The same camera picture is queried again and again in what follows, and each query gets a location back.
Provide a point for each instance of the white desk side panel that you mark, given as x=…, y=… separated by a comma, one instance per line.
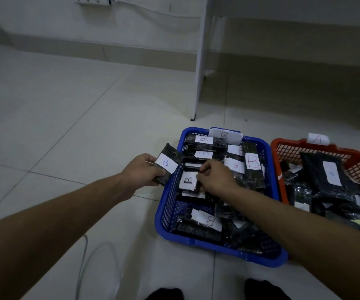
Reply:
x=203, y=59

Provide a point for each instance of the person's left forearm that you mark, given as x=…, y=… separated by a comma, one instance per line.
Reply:
x=48, y=234

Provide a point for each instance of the person's left hand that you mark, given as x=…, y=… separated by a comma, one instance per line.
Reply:
x=139, y=174

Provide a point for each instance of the person's black trouser leg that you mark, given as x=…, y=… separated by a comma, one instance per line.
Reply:
x=264, y=290
x=164, y=294

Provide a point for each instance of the small white paper tag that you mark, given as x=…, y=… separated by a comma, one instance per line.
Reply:
x=318, y=139

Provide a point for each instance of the person's right forearm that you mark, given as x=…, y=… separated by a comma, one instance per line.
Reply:
x=308, y=237

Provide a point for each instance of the person's right hand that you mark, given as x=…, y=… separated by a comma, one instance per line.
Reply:
x=219, y=179

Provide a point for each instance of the large white paper tag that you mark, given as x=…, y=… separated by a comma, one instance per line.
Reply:
x=226, y=135

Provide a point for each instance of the blue plastic basket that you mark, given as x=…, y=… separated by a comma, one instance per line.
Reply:
x=198, y=243

